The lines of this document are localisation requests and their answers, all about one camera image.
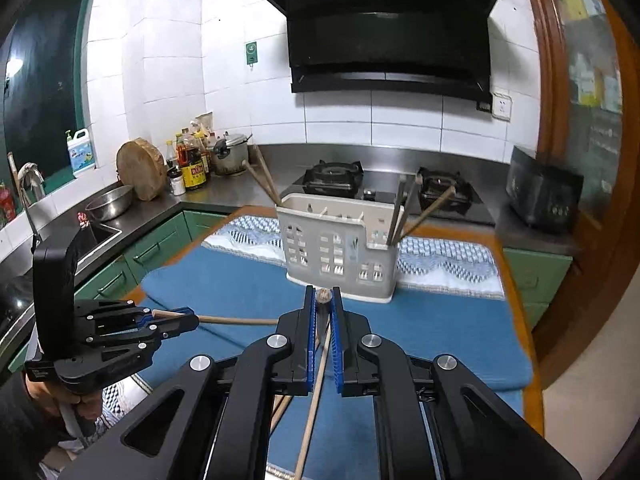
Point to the steel pressure cooker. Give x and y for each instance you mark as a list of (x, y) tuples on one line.
[(230, 157)]

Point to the white wall socket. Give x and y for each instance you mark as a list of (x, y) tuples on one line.
[(501, 106)]

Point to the grey plastic chopstick holder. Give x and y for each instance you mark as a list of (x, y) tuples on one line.
[(330, 255)]

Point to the white detergent bottle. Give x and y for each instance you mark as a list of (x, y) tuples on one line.
[(80, 155)]

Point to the steel kitchen counter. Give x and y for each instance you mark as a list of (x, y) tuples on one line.
[(280, 160)]

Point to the yellow label sauce bottle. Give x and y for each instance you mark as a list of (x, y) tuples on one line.
[(194, 170)]

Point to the steel kitchen sink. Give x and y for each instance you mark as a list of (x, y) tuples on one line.
[(100, 236)]

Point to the dark window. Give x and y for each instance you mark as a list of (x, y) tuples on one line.
[(45, 85)]

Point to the black countertop oven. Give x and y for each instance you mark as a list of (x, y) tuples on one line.
[(542, 190)]

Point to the dark sauce bottle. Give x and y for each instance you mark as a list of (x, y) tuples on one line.
[(171, 157)]

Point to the person's left hand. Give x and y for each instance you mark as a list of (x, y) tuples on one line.
[(87, 407)]

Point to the red bottle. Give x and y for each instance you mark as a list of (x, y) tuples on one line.
[(6, 205)]

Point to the steel mixing bowl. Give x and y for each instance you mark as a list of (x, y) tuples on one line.
[(109, 205)]

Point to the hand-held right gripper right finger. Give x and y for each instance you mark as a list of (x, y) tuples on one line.
[(336, 340)]

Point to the long brown chopstick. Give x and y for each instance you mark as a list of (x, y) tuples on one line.
[(312, 410), (267, 172), (235, 320), (399, 210), (280, 410), (432, 207), (260, 180), (324, 302), (411, 200)]

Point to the black range hood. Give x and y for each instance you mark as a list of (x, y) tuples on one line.
[(390, 35)]

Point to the black gas stove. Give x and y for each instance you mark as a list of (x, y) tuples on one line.
[(390, 195)]

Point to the steel sink faucet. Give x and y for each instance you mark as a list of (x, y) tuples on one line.
[(32, 185)]

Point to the folded blue patterned cloth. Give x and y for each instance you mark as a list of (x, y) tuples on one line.
[(440, 330)]

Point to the small white jar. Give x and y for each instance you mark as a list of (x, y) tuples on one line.
[(177, 182)]

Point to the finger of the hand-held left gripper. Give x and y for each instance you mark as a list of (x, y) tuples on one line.
[(150, 342), (117, 316)]

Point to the green wall sticker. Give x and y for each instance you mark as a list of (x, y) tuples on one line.
[(251, 53)]

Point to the tan snack packet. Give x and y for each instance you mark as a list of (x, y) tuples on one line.
[(204, 125)]

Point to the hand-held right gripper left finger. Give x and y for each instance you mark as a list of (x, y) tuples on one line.
[(312, 340)]

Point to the green kitchen cabinet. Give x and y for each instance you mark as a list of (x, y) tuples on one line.
[(537, 285), (160, 250)]

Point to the round wooden chopping board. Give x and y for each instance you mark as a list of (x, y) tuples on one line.
[(141, 170)]

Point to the wooden framed glass door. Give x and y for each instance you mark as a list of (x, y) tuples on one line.
[(590, 110)]

